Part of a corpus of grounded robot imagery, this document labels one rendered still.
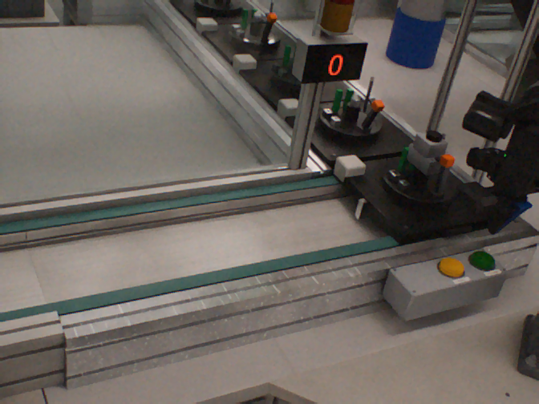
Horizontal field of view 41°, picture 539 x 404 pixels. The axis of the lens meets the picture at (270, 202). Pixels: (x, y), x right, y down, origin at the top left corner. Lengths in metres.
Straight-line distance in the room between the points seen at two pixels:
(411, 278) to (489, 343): 0.19
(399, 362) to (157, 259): 0.43
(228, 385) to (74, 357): 0.23
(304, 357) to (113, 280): 0.32
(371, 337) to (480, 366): 0.18
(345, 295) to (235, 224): 0.25
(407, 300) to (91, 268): 0.51
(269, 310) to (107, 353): 0.26
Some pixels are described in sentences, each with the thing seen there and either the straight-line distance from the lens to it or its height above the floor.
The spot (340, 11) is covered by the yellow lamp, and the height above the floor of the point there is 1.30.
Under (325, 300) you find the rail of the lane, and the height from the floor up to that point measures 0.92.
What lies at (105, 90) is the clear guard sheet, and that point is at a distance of 1.18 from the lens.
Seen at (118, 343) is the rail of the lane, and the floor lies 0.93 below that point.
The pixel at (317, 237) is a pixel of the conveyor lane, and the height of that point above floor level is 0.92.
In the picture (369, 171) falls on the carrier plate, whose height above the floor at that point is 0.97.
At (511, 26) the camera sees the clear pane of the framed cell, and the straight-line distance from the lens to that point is 2.43.
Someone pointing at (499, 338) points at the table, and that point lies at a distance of 1.32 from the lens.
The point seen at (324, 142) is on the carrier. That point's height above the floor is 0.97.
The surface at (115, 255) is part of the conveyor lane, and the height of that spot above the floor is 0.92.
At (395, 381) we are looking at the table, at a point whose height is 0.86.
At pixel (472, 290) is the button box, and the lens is 1.27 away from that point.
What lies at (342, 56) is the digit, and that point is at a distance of 1.28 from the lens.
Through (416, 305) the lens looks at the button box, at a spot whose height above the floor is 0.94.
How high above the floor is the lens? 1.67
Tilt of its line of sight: 33 degrees down
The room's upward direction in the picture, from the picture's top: 10 degrees clockwise
